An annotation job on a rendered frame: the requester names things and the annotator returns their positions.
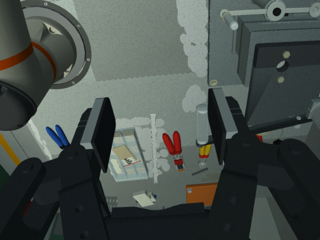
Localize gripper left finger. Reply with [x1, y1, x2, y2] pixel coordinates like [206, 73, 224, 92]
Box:
[0, 96, 117, 240]

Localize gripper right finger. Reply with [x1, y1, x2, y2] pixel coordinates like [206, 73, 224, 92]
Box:
[207, 87, 320, 240]

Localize dark crimper lever grey grip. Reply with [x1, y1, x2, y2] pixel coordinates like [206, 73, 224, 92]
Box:
[195, 103, 313, 149]

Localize grey crimper body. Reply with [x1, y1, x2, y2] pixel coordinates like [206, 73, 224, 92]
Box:
[234, 14, 320, 126]

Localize grey terminal rack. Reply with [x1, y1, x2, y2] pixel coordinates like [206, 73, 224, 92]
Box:
[105, 196, 119, 209]

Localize grey ribbed crimper knob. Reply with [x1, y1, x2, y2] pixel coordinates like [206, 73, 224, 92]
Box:
[305, 98, 320, 120]

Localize short black rod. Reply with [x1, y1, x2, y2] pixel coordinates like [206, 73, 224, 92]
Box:
[191, 167, 209, 177]

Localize grey parts tray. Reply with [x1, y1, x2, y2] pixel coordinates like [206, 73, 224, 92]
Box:
[107, 126, 150, 183]

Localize white ruler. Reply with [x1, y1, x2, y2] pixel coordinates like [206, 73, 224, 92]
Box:
[149, 113, 159, 185]

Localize orange bench cutter body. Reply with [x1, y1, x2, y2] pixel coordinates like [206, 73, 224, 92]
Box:
[185, 182, 219, 205]

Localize small white device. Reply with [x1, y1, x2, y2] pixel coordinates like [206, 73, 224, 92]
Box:
[132, 189, 158, 208]

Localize yellow handled pliers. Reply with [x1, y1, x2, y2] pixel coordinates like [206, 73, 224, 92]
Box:
[198, 144, 213, 169]

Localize blue handled pliers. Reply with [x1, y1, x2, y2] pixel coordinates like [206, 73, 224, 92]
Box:
[45, 124, 71, 150]

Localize red handled pliers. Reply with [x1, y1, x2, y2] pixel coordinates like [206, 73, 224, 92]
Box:
[161, 130, 186, 173]

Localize grey crimper base plate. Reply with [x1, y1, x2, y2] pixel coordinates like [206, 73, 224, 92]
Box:
[207, 0, 320, 88]

